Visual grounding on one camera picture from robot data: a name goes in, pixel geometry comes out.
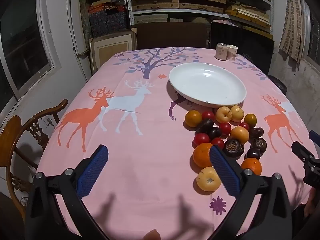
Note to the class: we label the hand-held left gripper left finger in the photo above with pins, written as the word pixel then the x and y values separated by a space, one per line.
pixel 93 172

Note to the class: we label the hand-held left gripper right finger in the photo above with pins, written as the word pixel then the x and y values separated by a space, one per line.
pixel 225 170

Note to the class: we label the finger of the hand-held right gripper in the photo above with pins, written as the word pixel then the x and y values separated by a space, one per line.
pixel 300 151
pixel 314 136

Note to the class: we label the dark purple mangosteen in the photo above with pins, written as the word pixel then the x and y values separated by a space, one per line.
pixel 259 145
pixel 256 132
pixel 233 147

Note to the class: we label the orange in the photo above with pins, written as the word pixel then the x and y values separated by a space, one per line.
pixel 202 156
pixel 251 166

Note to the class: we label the dark plum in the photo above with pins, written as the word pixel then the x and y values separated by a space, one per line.
pixel 253 153
pixel 214 132
pixel 205 125

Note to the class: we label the golden orange apple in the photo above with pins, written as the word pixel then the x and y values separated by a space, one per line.
pixel 239 135

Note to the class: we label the yellow-green tomato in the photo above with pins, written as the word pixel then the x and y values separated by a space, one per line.
pixel 250 120

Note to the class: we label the yellow tomato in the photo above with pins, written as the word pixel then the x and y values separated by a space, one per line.
pixel 193 118

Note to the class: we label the white oval plate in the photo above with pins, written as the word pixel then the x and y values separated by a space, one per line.
pixel 207 85

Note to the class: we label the person's right hand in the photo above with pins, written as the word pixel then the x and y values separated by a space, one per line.
pixel 310 202

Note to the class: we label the person's left hand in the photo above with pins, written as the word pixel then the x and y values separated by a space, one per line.
pixel 152 235

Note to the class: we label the pink deer print tablecloth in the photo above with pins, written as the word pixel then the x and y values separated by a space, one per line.
pixel 150 155

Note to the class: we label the black wheel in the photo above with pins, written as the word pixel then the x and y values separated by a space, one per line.
pixel 278 83

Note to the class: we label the carved wooden chair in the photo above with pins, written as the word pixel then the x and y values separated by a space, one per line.
pixel 15 130

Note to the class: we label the window with metal mesh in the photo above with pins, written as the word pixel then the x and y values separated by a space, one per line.
pixel 313 37

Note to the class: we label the black flat panel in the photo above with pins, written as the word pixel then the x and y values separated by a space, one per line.
pixel 250 42

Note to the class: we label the paper cup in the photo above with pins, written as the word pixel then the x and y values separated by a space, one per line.
pixel 231 52

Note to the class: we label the pink drink can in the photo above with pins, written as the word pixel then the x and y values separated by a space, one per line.
pixel 221 51

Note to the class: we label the hanging woven strip mat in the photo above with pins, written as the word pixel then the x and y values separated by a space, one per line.
pixel 291 17

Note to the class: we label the beige framed panel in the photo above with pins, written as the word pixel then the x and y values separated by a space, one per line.
pixel 112 52

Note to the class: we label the white leaning slat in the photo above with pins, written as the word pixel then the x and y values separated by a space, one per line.
pixel 75 42

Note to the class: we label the brown board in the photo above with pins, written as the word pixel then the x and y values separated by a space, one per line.
pixel 172 35

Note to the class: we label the white framed window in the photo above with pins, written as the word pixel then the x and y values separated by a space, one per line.
pixel 22 42

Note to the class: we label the pink cloth bundle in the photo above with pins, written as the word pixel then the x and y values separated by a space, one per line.
pixel 220 21

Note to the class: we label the pile of patterned boxes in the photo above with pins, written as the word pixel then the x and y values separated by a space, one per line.
pixel 107 20

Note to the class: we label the white metal shelf rack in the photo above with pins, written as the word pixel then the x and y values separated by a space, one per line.
pixel 128 2

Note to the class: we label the stacks of flat woven boxes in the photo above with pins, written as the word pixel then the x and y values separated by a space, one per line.
pixel 155 6

